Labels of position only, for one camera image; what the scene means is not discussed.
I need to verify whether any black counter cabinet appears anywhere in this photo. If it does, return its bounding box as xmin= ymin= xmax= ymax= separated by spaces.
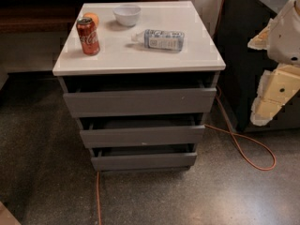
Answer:
xmin=214 ymin=0 xmax=300 ymax=132

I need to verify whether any brown cardboard corner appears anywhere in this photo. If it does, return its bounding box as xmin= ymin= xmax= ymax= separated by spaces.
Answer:
xmin=0 ymin=202 xmax=21 ymax=225

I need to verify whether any orange extension cable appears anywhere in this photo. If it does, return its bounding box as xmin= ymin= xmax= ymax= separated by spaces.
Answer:
xmin=95 ymin=0 xmax=278 ymax=225

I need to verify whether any grey drawer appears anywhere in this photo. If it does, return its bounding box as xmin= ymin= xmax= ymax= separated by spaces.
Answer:
xmin=80 ymin=115 xmax=204 ymax=148
xmin=91 ymin=144 xmax=197 ymax=171
xmin=64 ymin=87 xmax=217 ymax=117

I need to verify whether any grey cabinet with white top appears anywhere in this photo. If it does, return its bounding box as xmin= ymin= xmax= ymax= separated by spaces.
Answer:
xmin=52 ymin=0 xmax=227 ymax=173

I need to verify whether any white bowl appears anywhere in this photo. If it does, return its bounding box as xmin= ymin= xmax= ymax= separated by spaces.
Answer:
xmin=112 ymin=4 xmax=142 ymax=26

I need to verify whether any orange fruit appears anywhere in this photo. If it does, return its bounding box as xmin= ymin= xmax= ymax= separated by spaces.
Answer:
xmin=83 ymin=12 xmax=99 ymax=27

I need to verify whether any grey bottom drawer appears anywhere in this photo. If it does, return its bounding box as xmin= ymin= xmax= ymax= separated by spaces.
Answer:
xmin=91 ymin=144 xmax=197 ymax=171

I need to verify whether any grey top drawer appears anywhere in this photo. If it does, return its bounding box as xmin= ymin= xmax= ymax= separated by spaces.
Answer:
xmin=64 ymin=87 xmax=217 ymax=117

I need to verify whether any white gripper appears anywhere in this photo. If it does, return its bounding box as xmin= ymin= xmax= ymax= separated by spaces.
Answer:
xmin=247 ymin=0 xmax=300 ymax=127

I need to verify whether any clear plastic water bottle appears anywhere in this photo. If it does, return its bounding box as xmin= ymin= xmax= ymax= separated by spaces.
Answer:
xmin=131 ymin=29 xmax=185 ymax=52

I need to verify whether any red coke can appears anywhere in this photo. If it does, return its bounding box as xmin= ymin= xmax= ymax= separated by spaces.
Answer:
xmin=76 ymin=17 xmax=100 ymax=55

